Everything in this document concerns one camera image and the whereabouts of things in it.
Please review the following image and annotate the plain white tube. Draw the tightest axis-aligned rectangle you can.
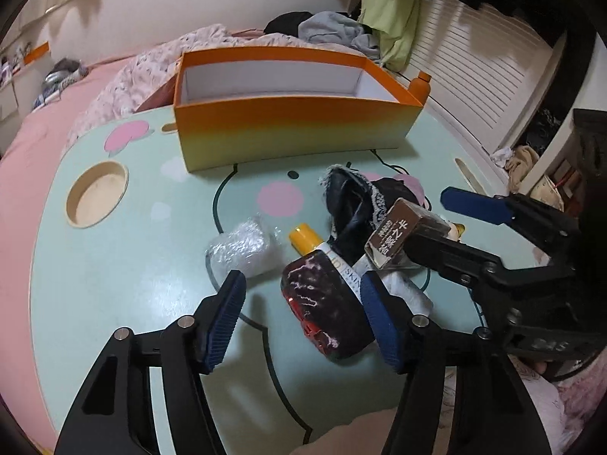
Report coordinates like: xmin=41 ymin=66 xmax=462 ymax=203
xmin=379 ymin=265 xmax=434 ymax=317

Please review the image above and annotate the yellow-green cloth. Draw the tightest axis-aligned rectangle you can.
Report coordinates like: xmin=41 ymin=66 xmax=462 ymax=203
xmin=357 ymin=0 xmax=423 ymax=71

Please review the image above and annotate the brown rectangular box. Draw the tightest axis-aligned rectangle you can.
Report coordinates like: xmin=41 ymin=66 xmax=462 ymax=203
xmin=364 ymin=198 xmax=449 ymax=272

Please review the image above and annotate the light green lap table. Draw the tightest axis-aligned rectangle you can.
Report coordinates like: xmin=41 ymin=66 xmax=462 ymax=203
xmin=0 ymin=52 xmax=190 ymax=437

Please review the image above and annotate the dark grey cloth pile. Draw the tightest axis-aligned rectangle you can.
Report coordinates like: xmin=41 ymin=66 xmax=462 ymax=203
xmin=33 ymin=57 xmax=91 ymax=105

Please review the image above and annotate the beige cloth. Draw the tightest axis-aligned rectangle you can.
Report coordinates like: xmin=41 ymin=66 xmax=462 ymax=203
xmin=505 ymin=144 xmax=541 ymax=195

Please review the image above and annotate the white tube with yellow cap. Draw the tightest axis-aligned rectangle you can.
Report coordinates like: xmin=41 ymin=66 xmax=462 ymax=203
xmin=289 ymin=224 xmax=367 ymax=297

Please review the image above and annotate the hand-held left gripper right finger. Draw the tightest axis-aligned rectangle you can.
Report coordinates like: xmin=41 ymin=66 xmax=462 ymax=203
xmin=359 ymin=270 xmax=553 ymax=455

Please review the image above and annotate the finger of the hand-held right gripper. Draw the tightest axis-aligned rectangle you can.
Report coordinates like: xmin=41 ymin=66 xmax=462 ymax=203
xmin=403 ymin=229 xmax=576 ymax=295
xmin=440 ymin=186 xmax=582 ymax=253

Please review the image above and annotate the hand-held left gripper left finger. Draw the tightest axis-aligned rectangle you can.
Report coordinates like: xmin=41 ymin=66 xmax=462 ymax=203
xmin=53 ymin=269 xmax=248 ymax=455

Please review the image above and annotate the dark red marbled packet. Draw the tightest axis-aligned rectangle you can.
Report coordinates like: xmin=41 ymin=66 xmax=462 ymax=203
xmin=281 ymin=252 xmax=379 ymax=362

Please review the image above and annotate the white louvered door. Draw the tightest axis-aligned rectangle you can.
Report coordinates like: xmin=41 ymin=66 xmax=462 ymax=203
xmin=403 ymin=0 xmax=567 ymax=152

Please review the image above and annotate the beige bag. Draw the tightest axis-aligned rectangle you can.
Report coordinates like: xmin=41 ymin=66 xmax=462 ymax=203
xmin=528 ymin=171 xmax=584 ymax=212

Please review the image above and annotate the orange cardboard box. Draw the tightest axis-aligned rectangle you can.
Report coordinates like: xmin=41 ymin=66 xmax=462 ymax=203
xmin=173 ymin=47 xmax=425 ymax=174

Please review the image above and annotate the pink floral blanket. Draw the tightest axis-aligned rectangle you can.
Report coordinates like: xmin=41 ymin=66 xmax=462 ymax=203
xmin=66 ymin=24 xmax=266 ymax=147

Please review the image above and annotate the clear plastic wrapped white item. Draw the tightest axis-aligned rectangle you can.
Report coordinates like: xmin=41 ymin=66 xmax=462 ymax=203
xmin=205 ymin=215 xmax=280 ymax=278

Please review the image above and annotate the grey clothing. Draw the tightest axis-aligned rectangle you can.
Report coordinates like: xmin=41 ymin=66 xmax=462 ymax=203
xmin=298 ymin=11 xmax=380 ymax=58

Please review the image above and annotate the orange bottle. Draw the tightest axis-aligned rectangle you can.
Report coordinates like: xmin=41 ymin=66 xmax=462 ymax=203
xmin=409 ymin=71 xmax=432 ymax=105

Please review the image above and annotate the dark cloth with lace trim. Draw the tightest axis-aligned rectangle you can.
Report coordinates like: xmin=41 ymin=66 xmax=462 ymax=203
xmin=320 ymin=165 xmax=428 ymax=266

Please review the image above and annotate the black clothing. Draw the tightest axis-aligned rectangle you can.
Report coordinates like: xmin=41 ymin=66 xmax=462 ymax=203
xmin=263 ymin=11 xmax=314 ymax=36

